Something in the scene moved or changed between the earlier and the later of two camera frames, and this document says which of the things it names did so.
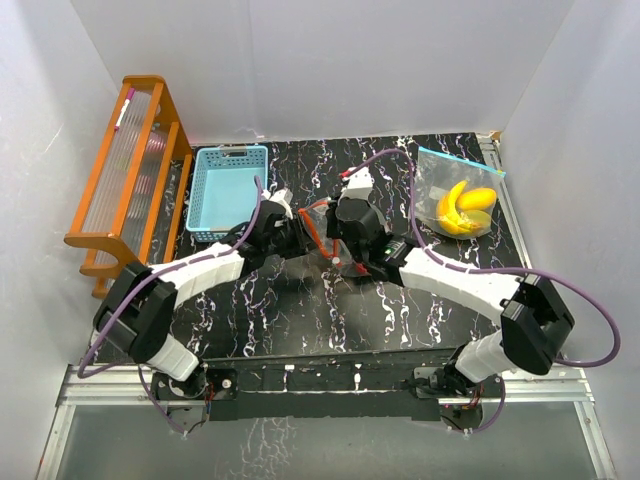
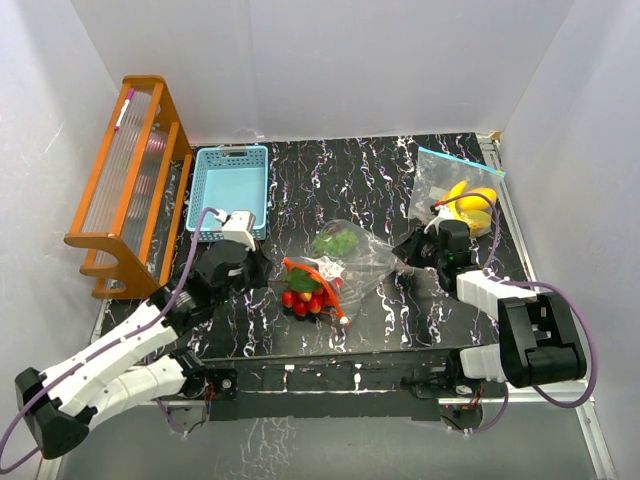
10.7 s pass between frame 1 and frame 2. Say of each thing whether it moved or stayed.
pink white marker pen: stayed
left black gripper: moved
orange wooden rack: stayed
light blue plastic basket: stayed
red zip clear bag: moved
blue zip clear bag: stayed
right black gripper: moved
